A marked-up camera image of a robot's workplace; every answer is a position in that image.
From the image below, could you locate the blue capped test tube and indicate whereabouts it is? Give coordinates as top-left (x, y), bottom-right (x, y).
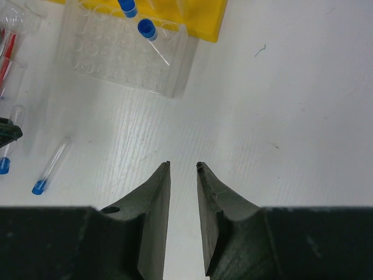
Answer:
top-left (1, 104), bottom-right (26, 175)

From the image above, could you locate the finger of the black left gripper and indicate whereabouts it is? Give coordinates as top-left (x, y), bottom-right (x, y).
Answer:
top-left (0, 117), bottom-right (23, 148)

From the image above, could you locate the red orange stirring rod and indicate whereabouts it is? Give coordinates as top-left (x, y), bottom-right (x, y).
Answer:
top-left (1, 26), bottom-right (17, 87)

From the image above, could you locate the yellow test tube rack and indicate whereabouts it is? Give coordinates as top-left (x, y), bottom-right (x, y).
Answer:
top-left (55, 1), bottom-right (227, 43)

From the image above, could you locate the clear plastic tube rack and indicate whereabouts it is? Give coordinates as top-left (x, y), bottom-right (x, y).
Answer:
top-left (56, 1), bottom-right (198, 98)

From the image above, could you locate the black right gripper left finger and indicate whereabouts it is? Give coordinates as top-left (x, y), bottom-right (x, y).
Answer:
top-left (1, 162), bottom-right (171, 279)

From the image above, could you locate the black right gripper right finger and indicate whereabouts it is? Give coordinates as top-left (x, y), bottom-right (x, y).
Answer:
top-left (196, 162), bottom-right (372, 279)

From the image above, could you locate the small glass beaker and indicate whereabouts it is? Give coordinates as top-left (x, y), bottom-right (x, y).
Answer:
top-left (1, 1), bottom-right (41, 34)

